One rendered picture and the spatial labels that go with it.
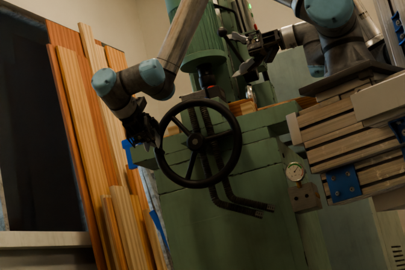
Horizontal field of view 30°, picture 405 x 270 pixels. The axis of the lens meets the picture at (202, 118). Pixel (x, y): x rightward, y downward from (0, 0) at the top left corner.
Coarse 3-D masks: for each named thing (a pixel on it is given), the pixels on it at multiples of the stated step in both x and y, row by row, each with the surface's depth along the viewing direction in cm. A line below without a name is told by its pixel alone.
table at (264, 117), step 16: (256, 112) 252; (272, 112) 251; (288, 112) 249; (224, 128) 244; (240, 128) 253; (256, 128) 251; (272, 128) 256; (288, 128) 261; (176, 144) 258; (144, 160) 261
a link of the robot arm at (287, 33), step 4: (284, 28) 250; (288, 28) 249; (280, 32) 250; (284, 32) 249; (288, 32) 248; (292, 32) 248; (280, 36) 249; (284, 36) 248; (288, 36) 248; (292, 36) 248; (284, 40) 248; (288, 40) 248; (292, 40) 248; (284, 44) 249; (288, 44) 249; (292, 44) 249; (296, 44) 249; (288, 48) 251; (292, 48) 250
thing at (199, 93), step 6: (204, 90) 250; (210, 90) 252; (216, 90) 252; (222, 90) 256; (186, 96) 251; (192, 96) 251; (198, 96) 250; (204, 96) 249; (210, 96) 252; (216, 96) 251; (222, 96) 254
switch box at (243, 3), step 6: (240, 0) 308; (246, 0) 310; (234, 6) 308; (240, 6) 307; (246, 6) 307; (246, 12) 306; (252, 12) 315; (246, 18) 306; (240, 24) 306; (246, 24) 305; (252, 24) 305
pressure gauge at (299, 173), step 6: (294, 162) 239; (288, 168) 239; (294, 168) 239; (300, 168) 238; (288, 174) 239; (294, 174) 238; (300, 174) 238; (294, 180) 238; (300, 180) 239; (300, 186) 239
